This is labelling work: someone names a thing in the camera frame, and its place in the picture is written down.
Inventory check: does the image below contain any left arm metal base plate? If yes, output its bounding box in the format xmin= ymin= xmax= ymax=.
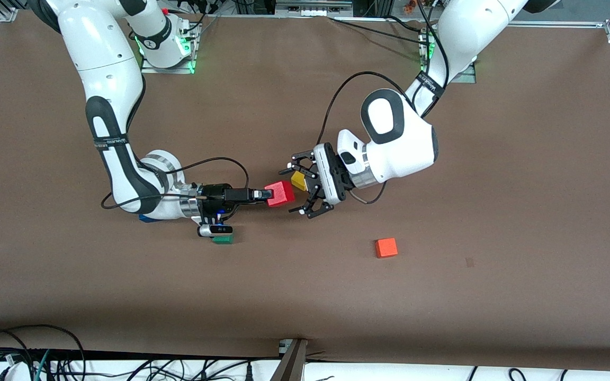
xmin=419 ymin=26 xmax=478 ymax=84

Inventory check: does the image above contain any short black table cable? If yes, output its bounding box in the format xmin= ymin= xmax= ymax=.
xmin=387 ymin=15 xmax=425 ymax=33

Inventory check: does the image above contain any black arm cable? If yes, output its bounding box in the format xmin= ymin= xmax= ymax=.
xmin=101 ymin=157 xmax=251 ymax=210
xmin=317 ymin=0 xmax=448 ymax=205

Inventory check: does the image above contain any black looping cable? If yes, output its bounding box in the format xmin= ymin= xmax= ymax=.
xmin=0 ymin=324 xmax=86 ymax=381

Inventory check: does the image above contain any brown paper table cover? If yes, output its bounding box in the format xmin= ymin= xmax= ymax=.
xmin=0 ymin=10 xmax=610 ymax=371

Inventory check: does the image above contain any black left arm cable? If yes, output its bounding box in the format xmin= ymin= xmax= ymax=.
xmin=317 ymin=0 xmax=448 ymax=205

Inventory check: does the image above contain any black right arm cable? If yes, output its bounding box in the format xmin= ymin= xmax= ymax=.
xmin=101 ymin=157 xmax=251 ymax=210

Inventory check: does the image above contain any aluminium camera pole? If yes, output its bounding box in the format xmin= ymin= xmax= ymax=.
xmin=270 ymin=339 xmax=309 ymax=381

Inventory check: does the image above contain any aluminium rail with sockets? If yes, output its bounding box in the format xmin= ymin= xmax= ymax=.
xmin=276 ymin=0 xmax=353 ymax=17

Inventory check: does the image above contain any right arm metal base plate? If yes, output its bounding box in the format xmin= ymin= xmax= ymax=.
xmin=140 ymin=19 xmax=200 ymax=75

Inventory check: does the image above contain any teal cable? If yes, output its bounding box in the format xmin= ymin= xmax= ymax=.
xmin=34 ymin=349 xmax=51 ymax=381

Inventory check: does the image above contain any red wooden block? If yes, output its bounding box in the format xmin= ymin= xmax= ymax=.
xmin=264 ymin=181 xmax=295 ymax=208

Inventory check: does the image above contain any long black table cable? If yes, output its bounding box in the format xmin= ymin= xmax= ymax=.
xmin=329 ymin=17 xmax=430 ymax=47

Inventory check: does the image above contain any orange wooden block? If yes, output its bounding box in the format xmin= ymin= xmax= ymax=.
xmin=375 ymin=238 xmax=398 ymax=259

